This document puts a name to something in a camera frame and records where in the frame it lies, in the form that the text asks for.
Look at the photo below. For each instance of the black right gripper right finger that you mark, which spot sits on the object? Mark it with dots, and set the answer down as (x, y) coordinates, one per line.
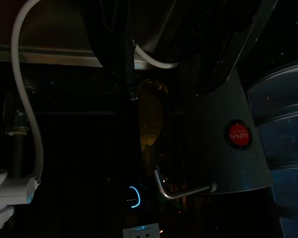
(238, 44)

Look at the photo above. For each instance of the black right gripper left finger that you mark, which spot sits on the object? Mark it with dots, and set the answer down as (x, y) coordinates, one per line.
(114, 37)

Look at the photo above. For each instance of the stainless steel sink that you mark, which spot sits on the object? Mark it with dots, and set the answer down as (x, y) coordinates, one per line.
(52, 53)

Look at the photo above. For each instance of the clear plastic container white lid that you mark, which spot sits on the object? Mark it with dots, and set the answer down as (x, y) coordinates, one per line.
(283, 111)

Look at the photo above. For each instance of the yellow oil bottle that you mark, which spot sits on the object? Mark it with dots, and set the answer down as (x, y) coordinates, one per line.
(149, 111)

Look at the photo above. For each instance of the grey thermos with red sticker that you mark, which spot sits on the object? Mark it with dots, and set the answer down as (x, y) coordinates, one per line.
(213, 148)

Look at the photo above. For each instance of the dark device with blue light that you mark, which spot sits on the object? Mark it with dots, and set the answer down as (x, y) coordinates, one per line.
(138, 196)

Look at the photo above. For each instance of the white wall socket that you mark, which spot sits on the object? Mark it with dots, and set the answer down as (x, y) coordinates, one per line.
(139, 231)

